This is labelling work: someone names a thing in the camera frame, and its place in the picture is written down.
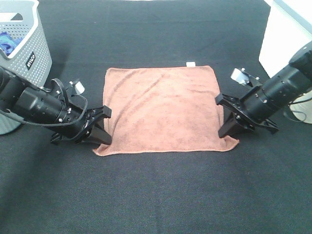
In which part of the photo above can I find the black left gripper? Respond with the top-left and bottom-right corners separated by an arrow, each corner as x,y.
50,78 -> 112,145

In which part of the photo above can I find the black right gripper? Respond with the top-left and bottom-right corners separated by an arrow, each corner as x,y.
215,84 -> 279,138

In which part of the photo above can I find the brown microfiber towel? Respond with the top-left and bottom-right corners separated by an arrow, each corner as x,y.
94,65 -> 239,156

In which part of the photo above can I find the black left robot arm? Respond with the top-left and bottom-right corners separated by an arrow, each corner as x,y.
0,67 -> 112,145

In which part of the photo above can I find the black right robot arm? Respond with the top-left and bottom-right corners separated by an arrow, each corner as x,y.
215,42 -> 312,138

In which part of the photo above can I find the grey perforated laundry basket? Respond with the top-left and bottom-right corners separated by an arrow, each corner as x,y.
0,0 -> 52,135

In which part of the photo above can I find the white plastic bin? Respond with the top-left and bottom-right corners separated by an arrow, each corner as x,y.
258,0 -> 312,124

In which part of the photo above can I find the blue cloth in basket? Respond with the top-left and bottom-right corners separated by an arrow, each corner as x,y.
0,32 -> 23,57

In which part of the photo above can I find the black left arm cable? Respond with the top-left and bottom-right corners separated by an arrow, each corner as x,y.
0,94 -> 88,127

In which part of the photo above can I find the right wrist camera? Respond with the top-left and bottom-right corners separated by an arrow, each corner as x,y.
230,68 -> 253,87

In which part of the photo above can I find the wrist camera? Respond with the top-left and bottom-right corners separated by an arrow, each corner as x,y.
230,68 -> 253,87
69,79 -> 85,95

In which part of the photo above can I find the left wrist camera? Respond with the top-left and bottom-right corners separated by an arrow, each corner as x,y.
69,79 -> 85,95

